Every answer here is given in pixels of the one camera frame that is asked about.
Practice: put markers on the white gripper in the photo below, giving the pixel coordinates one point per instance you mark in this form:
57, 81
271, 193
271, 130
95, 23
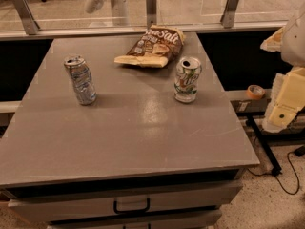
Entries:
294, 40

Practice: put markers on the brown chip bag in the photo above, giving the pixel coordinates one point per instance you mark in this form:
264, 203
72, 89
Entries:
155, 49

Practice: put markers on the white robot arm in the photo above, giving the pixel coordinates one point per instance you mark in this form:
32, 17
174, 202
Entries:
292, 49

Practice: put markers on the white green 7up can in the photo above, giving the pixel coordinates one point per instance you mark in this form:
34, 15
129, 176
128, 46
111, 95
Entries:
187, 72

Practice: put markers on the silver redbull can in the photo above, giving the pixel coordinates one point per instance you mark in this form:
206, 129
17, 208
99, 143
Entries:
81, 79

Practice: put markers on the orange tape roll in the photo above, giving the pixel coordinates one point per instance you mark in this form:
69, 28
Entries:
255, 92

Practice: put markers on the black metal stand leg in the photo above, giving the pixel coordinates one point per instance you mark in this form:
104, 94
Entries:
258, 133

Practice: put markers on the grey cabinet top drawer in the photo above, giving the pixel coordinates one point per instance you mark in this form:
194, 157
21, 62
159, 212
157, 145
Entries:
94, 205

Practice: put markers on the grey cabinet drawer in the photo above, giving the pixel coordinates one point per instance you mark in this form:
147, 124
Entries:
183, 220
94, 205

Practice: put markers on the grey cabinet lower drawer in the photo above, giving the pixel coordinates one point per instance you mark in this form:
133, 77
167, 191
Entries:
183, 220

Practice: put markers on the right metal railing bracket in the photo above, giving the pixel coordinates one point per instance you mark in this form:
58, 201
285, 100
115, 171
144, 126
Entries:
228, 16

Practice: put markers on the metal railing bracket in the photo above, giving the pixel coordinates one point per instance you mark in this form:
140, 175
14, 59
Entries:
29, 24
151, 12
228, 16

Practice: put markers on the middle metal railing bracket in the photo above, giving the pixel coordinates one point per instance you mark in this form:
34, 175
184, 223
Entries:
151, 12

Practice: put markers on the black drawer handle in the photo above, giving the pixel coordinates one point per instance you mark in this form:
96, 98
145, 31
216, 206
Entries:
131, 205

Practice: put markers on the left metal railing bracket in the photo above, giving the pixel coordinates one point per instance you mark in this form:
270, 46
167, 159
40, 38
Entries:
29, 24

